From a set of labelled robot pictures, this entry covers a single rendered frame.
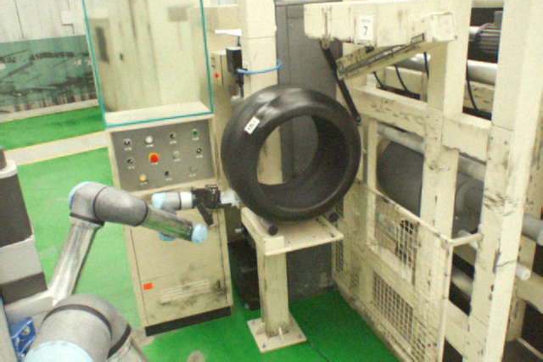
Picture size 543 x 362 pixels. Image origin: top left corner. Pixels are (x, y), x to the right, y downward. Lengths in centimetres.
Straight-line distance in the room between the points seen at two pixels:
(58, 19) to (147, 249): 846
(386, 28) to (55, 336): 131
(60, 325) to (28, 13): 991
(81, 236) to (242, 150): 65
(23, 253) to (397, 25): 128
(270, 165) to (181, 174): 53
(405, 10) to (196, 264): 175
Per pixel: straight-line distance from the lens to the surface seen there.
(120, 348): 89
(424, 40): 161
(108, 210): 149
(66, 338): 76
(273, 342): 271
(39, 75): 1052
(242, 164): 175
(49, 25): 1059
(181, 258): 262
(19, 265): 107
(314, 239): 203
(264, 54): 208
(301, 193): 216
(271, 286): 252
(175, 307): 278
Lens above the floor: 181
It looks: 20 degrees down
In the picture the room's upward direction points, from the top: 4 degrees counter-clockwise
